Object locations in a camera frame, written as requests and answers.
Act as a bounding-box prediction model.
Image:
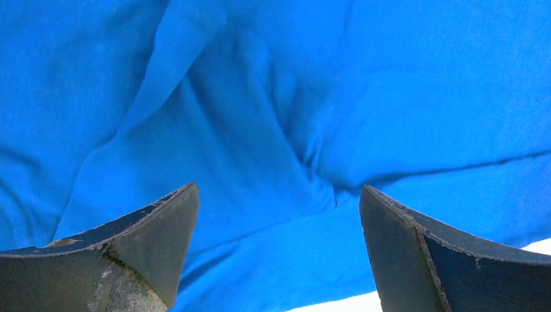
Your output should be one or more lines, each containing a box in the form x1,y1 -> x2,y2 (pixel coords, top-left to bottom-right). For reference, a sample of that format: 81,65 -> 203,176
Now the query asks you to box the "blue t-shirt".
1,1 -> 550,311

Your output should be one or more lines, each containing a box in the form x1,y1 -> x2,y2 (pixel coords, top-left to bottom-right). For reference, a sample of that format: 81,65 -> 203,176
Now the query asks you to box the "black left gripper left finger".
1,183 -> 199,311

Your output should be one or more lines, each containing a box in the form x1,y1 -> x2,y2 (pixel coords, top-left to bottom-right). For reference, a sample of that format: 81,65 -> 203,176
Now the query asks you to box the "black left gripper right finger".
360,186 -> 550,311

